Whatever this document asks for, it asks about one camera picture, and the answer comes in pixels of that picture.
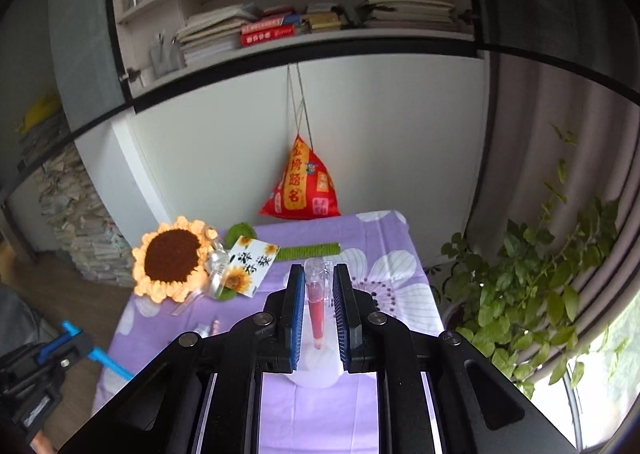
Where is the purple floral tablecloth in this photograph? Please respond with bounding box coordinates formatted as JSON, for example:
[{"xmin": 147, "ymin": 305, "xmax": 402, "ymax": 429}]
[{"xmin": 90, "ymin": 209, "xmax": 446, "ymax": 454}]

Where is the pouch hanging cord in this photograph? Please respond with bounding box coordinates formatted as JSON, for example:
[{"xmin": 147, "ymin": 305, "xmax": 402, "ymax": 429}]
[{"xmin": 286, "ymin": 62, "xmax": 313, "ymax": 140}]

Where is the white bookshelf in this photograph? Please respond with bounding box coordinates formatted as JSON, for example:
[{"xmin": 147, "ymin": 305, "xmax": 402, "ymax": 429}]
[{"xmin": 107, "ymin": 0, "xmax": 488, "ymax": 110}]

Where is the red pen with clear cap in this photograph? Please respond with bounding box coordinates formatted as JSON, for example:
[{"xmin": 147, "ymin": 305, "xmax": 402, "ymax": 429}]
[{"xmin": 304, "ymin": 257, "xmax": 333, "ymax": 350}]

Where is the grey desk organizer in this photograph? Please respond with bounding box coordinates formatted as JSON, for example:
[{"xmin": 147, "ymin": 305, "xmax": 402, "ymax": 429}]
[{"xmin": 150, "ymin": 32, "xmax": 182, "ymax": 78}]

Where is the sunflower printed card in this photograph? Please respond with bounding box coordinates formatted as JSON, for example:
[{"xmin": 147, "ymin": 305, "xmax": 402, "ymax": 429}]
[{"xmin": 222, "ymin": 235, "xmax": 280, "ymax": 296}]

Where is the red printed pouch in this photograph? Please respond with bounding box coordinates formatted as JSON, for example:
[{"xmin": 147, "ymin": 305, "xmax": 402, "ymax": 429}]
[{"xmin": 259, "ymin": 134, "xmax": 342, "ymax": 219}]

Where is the stack of tan books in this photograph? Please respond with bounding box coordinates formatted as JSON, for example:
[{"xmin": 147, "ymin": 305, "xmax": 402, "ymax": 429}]
[{"xmin": 360, "ymin": 0, "xmax": 461, "ymax": 32}]

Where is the silver ribbon bow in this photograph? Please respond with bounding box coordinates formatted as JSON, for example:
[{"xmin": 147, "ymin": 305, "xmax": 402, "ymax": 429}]
[{"xmin": 205, "ymin": 241, "xmax": 236, "ymax": 300}]

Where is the green potted plant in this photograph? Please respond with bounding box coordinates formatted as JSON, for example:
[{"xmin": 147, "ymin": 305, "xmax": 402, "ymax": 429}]
[{"xmin": 430, "ymin": 124, "xmax": 636, "ymax": 400}]

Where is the grey curtain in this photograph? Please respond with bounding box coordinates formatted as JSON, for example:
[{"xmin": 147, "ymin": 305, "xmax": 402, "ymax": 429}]
[{"xmin": 470, "ymin": 49, "xmax": 640, "ymax": 360}]

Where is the thin red book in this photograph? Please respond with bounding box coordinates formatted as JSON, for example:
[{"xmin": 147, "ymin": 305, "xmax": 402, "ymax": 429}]
[{"xmin": 241, "ymin": 17, "xmax": 296, "ymax": 35}]

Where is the white pen holder cup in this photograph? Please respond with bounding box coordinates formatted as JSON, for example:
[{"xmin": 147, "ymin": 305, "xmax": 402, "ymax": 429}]
[{"xmin": 284, "ymin": 334, "xmax": 347, "ymax": 390}]

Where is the stack of white books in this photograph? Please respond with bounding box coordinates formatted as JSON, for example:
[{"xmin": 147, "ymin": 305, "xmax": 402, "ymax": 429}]
[{"xmin": 175, "ymin": 4, "xmax": 261, "ymax": 68}]

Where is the thick red book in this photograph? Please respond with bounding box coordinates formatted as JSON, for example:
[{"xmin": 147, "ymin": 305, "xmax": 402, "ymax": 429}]
[{"xmin": 240, "ymin": 28, "xmax": 297, "ymax": 48}]

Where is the green crochet stem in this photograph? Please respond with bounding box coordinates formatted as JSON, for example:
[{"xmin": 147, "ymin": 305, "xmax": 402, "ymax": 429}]
[{"xmin": 274, "ymin": 243, "xmax": 341, "ymax": 262}]

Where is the stack of papers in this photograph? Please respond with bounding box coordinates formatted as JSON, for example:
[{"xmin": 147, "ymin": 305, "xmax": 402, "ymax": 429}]
[{"xmin": 37, "ymin": 149, "xmax": 133, "ymax": 287}]

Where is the clear printed wrapper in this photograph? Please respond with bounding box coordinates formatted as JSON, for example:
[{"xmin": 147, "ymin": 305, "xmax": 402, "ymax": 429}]
[{"xmin": 172, "ymin": 279, "xmax": 211, "ymax": 317}]

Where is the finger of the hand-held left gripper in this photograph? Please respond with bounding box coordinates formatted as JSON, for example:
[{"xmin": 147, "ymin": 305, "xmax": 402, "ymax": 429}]
[{"xmin": 30, "ymin": 339, "xmax": 68, "ymax": 367}]

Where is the stack of small books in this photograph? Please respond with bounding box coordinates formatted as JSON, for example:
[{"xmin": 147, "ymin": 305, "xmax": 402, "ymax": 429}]
[{"xmin": 300, "ymin": 3, "xmax": 362, "ymax": 34}]

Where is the yellow cloth bundle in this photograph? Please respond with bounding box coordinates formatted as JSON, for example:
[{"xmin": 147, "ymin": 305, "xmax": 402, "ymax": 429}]
[{"xmin": 15, "ymin": 92, "xmax": 63, "ymax": 135}]

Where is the green crochet leaf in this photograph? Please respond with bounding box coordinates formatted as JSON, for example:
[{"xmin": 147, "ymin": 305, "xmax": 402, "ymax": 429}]
[{"xmin": 224, "ymin": 223, "xmax": 257, "ymax": 247}]

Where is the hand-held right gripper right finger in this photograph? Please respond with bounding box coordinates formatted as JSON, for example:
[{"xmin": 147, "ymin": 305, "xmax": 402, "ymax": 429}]
[{"xmin": 332, "ymin": 263, "xmax": 581, "ymax": 454}]

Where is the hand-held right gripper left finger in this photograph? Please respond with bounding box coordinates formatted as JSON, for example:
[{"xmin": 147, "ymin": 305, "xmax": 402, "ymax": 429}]
[{"xmin": 57, "ymin": 264, "xmax": 307, "ymax": 454}]

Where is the crochet sunflower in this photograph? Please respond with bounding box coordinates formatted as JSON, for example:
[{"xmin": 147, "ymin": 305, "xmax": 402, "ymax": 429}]
[{"xmin": 131, "ymin": 217, "xmax": 220, "ymax": 304}]

